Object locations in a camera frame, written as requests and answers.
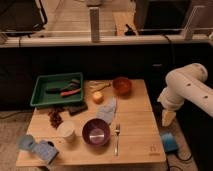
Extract green plastic tray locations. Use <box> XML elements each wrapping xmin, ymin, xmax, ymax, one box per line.
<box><xmin>30</xmin><ymin>72</ymin><xmax>84</xmax><ymax>108</ymax></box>

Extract black monitor right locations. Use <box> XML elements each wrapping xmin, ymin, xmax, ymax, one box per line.
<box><xmin>134</xmin><ymin>0</ymin><xmax>191</xmax><ymax>35</ymax></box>

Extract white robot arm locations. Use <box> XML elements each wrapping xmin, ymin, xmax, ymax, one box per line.
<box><xmin>157</xmin><ymin>63</ymin><xmax>213</xmax><ymax>127</ymax></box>

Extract black cable on floor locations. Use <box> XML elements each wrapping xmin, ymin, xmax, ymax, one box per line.
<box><xmin>165</xmin><ymin>151</ymin><xmax>194</xmax><ymax>171</ymax></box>

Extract red bowl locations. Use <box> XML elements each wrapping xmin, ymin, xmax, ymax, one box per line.
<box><xmin>112</xmin><ymin>77</ymin><xmax>132</xmax><ymax>95</ymax></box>

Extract black monitor left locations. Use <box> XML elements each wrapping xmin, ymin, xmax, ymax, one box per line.
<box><xmin>0</xmin><ymin>0</ymin><xmax>48</xmax><ymax>32</ymax></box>

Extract dark red grape bunch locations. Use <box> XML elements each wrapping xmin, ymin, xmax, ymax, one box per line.
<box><xmin>48</xmin><ymin>108</ymin><xmax>64</xmax><ymax>129</ymax></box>

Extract purple bowl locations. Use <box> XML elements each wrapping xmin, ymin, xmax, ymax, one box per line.
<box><xmin>82</xmin><ymin>118</ymin><xmax>110</xmax><ymax>147</ymax></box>

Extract red handled tool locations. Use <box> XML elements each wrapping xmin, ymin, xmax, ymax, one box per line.
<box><xmin>60</xmin><ymin>88</ymin><xmax>81</xmax><ymax>97</ymax></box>

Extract yellow banana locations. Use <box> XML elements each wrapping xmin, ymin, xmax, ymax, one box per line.
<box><xmin>89</xmin><ymin>81</ymin><xmax>110</xmax><ymax>92</ymax></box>

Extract black monitor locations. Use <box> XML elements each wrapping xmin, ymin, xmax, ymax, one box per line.
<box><xmin>0</xmin><ymin>0</ymin><xmax>48</xmax><ymax>32</ymax></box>
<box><xmin>134</xmin><ymin>0</ymin><xmax>191</xmax><ymax>35</ymax></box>

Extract dark sponge block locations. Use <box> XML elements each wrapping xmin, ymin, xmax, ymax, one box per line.
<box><xmin>68</xmin><ymin>103</ymin><xmax>88</xmax><ymax>116</ymax></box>

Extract silver fork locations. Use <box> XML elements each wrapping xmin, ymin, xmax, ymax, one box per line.
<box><xmin>114</xmin><ymin>124</ymin><xmax>120</xmax><ymax>156</ymax></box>

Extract white paper cup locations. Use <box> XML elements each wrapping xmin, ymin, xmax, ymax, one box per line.
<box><xmin>57</xmin><ymin>121</ymin><xmax>75</xmax><ymax>142</ymax></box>

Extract black handled tool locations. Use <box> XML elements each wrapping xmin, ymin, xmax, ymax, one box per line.
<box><xmin>45</xmin><ymin>79</ymin><xmax>80</xmax><ymax>94</ymax></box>

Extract light blue cloth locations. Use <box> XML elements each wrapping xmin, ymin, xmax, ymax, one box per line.
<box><xmin>96</xmin><ymin>98</ymin><xmax>117</xmax><ymax>124</ymax></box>

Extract yellow apple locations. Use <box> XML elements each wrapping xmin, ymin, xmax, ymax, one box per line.
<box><xmin>92</xmin><ymin>91</ymin><xmax>104</xmax><ymax>104</ymax></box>

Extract grey vertical post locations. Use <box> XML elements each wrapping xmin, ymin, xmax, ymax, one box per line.
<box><xmin>89</xmin><ymin>7</ymin><xmax>100</xmax><ymax>43</ymax></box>

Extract blue grey cup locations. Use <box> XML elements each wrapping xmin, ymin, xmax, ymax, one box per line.
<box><xmin>18</xmin><ymin>135</ymin><xmax>35</xmax><ymax>151</ymax></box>

